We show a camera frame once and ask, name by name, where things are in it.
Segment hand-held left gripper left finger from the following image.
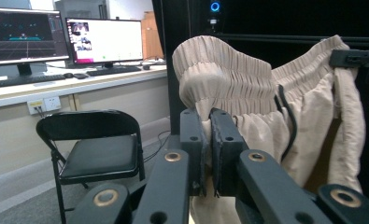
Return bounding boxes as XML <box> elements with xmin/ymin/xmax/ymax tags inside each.
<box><xmin>179</xmin><ymin>107</ymin><xmax>209</xmax><ymax>198</ymax></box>

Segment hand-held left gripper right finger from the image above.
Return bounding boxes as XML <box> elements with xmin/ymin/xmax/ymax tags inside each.
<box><xmin>209</xmin><ymin>107</ymin><xmax>250</xmax><ymax>198</ymax></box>

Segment beige shorts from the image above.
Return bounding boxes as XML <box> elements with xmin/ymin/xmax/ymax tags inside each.
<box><xmin>172</xmin><ymin>35</ymin><xmax>367</xmax><ymax>224</ymax></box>

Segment black curtain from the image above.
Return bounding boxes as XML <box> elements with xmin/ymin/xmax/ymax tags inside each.
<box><xmin>151</xmin><ymin>0</ymin><xmax>369</xmax><ymax>206</ymax></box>

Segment black folding chair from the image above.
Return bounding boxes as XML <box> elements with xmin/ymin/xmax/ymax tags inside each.
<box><xmin>35</xmin><ymin>109</ymin><xmax>147</xmax><ymax>224</ymax></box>

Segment black keyboard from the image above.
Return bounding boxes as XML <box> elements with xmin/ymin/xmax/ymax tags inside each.
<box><xmin>0</xmin><ymin>74</ymin><xmax>66</xmax><ymax>90</ymax></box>
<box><xmin>86</xmin><ymin>65</ymin><xmax>143</xmax><ymax>77</ymax></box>

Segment wooden cabinet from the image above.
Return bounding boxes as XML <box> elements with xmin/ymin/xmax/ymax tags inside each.
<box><xmin>140</xmin><ymin>11</ymin><xmax>164</xmax><ymax>60</ymax></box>

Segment white office desk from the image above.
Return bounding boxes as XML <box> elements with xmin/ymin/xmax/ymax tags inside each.
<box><xmin>0</xmin><ymin>63</ymin><xmax>168</xmax><ymax>110</ymax></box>

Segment monitor with white screen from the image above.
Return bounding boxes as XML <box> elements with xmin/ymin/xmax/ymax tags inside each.
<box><xmin>64</xmin><ymin>17</ymin><xmax>144</xmax><ymax>69</ymax></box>

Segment monitor with dark screen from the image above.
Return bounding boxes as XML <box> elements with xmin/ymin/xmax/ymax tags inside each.
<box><xmin>0</xmin><ymin>7</ymin><xmax>70</xmax><ymax>77</ymax></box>

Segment black floor cable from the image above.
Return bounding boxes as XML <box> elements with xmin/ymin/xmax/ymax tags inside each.
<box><xmin>143</xmin><ymin>130</ymin><xmax>171</xmax><ymax>163</ymax></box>

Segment black metal stand post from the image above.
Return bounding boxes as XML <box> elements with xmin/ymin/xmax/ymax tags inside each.
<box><xmin>160</xmin><ymin>0</ymin><xmax>190</xmax><ymax>135</ymax></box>

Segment camera with blue ring light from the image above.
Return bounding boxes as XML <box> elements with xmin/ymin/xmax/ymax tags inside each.
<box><xmin>207</xmin><ymin>0</ymin><xmax>222</xmax><ymax>33</ymax></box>

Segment wall power outlet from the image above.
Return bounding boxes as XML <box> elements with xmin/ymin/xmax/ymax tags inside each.
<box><xmin>26</xmin><ymin>96</ymin><xmax>63</xmax><ymax>116</ymax></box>

